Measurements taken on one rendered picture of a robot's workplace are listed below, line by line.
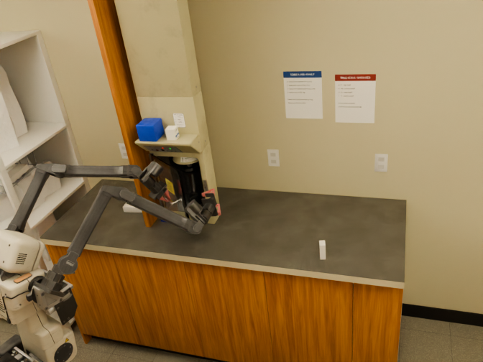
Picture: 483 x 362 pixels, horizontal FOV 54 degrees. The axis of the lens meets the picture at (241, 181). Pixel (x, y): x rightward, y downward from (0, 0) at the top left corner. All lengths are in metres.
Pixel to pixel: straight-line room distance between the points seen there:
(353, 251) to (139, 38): 1.48
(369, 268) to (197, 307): 1.03
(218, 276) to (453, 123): 1.47
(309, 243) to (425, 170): 0.79
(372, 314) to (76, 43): 2.31
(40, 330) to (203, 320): 0.92
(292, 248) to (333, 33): 1.12
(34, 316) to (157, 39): 1.40
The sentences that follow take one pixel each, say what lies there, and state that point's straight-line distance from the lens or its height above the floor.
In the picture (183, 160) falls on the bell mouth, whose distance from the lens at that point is 2.58.
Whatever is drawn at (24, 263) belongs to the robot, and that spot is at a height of 1.28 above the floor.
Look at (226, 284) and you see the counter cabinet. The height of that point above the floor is 0.75.
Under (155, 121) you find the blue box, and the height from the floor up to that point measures 1.60.
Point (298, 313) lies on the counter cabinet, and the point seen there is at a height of 0.61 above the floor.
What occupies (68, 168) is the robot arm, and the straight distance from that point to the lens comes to 2.48.
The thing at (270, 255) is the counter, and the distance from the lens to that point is 2.44.
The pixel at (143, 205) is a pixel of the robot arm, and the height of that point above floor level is 1.36.
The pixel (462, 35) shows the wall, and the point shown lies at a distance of 2.54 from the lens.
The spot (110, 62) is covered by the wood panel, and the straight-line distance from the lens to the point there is 2.43.
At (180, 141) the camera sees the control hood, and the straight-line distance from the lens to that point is 2.40.
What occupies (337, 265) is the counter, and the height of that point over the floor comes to 0.94.
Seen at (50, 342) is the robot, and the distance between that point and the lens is 2.49.
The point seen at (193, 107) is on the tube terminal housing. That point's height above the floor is 1.66.
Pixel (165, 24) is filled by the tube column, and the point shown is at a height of 2.06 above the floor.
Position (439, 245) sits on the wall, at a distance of 3.09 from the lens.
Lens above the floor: 2.48
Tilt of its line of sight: 30 degrees down
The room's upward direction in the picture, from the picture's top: 7 degrees counter-clockwise
